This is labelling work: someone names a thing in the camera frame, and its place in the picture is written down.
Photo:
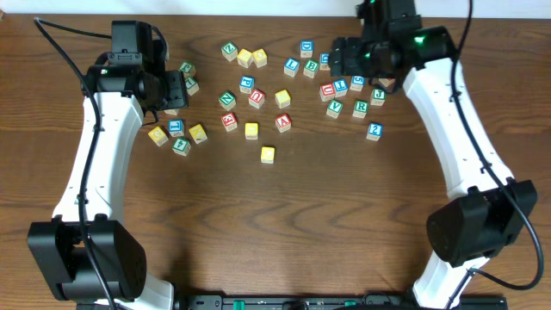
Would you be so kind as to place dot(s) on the yellow block top left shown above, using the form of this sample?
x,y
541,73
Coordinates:
x,y
245,58

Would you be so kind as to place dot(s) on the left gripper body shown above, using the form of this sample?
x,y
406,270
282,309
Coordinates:
x,y
177,89

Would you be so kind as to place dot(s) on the green letter B block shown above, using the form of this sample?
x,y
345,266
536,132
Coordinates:
x,y
311,68

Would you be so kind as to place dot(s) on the red number 3 block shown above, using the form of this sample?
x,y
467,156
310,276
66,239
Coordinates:
x,y
229,121

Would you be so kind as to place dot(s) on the green number 4 block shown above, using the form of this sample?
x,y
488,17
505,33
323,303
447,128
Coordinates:
x,y
181,146

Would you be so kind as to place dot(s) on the yellow block centre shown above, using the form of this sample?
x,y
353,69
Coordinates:
x,y
282,99

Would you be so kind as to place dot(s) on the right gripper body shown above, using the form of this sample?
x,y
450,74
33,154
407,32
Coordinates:
x,y
337,57

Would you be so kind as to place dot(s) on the green letter R block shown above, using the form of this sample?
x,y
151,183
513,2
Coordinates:
x,y
360,109

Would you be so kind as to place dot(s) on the red letter U block right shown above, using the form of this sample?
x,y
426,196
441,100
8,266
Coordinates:
x,y
327,92

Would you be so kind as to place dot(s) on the yellow letter O block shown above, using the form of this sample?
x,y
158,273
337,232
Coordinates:
x,y
251,131

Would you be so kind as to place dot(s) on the blue number 5 block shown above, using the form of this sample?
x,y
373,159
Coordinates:
x,y
357,83

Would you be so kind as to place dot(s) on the yellow block far left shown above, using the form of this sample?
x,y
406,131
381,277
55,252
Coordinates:
x,y
158,136

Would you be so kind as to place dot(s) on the blue letter D block upper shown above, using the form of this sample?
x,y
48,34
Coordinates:
x,y
306,49

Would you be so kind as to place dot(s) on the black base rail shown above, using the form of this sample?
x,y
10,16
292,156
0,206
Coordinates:
x,y
336,301

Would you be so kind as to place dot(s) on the green letter J block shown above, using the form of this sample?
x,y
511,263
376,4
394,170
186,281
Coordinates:
x,y
378,97

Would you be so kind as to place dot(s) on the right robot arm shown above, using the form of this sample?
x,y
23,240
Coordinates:
x,y
487,207

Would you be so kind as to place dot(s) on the green letter v block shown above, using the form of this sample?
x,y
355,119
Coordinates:
x,y
334,108
174,111

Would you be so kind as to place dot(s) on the red letter A block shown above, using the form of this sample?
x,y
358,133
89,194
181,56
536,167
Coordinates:
x,y
283,123

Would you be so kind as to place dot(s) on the yellow letter C block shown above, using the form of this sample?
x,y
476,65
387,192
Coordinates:
x,y
268,154

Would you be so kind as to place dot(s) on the blue letter d block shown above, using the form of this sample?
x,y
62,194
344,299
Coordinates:
x,y
306,49
324,62

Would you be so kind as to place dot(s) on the blue letter L block left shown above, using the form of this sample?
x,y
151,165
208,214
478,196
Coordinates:
x,y
176,128

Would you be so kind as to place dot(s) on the blue number 2 block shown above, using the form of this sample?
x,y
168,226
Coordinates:
x,y
374,131

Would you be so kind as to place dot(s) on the red letter M block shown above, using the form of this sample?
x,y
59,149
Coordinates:
x,y
386,82

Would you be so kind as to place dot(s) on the green number 7 block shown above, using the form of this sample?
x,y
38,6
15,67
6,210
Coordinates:
x,y
191,86

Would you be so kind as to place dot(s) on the red letter U block centre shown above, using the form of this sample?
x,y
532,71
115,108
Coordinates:
x,y
256,98

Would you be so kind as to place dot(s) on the blue letter l block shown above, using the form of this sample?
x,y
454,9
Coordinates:
x,y
291,67
176,128

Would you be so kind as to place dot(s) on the green letter V block left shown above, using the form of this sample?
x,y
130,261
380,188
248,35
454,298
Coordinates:
x,y
174,111

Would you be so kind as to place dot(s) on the green letter Z block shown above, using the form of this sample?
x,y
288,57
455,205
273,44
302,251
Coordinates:
x,y
229,51

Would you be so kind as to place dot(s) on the blue letter D block lower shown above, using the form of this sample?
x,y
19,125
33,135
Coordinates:
x,y
324,62

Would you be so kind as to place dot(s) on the blue letter P block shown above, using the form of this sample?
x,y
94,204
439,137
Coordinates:
x,y
246,84

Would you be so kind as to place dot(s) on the green letter N block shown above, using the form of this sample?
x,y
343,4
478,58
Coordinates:
x,y
227,100

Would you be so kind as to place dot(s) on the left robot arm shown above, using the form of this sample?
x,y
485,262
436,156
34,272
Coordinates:
x,y
84,252

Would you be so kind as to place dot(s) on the yellow block lower left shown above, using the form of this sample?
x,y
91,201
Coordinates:
x,y
198,133

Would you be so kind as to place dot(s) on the blue letter I block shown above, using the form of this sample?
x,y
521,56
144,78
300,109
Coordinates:
x,y
341,87

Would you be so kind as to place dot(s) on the yellow block top right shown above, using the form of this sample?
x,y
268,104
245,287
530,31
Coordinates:
x,y
260,58

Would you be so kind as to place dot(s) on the red letter u block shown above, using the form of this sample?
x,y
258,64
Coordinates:
x,y
327,92
256,98

